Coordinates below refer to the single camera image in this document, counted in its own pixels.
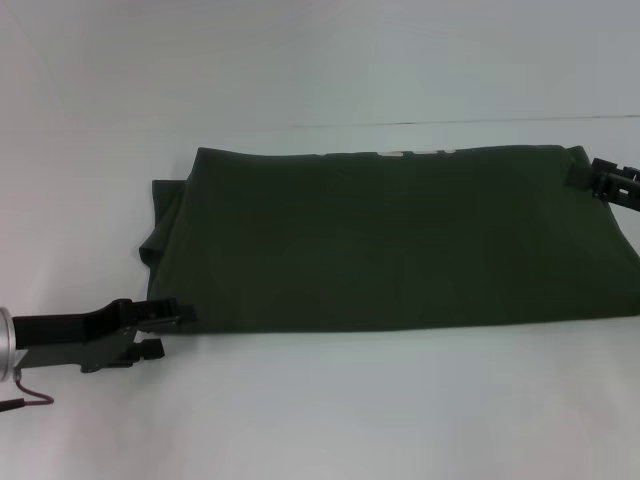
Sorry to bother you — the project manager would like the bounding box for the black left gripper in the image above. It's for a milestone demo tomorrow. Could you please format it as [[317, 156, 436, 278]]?
[[12, 297, 198, 375]]

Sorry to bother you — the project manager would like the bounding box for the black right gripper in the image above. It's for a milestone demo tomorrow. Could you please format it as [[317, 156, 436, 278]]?
[[563, 157, 640, 214]]

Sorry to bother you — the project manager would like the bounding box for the dark green shirt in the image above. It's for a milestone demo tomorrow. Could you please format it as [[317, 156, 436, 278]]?
[[138, 144, 640, 334]]

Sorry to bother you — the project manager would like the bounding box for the left arm cable with plugs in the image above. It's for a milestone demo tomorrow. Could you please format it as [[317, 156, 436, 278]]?
[[0, 368, 55, 413]]

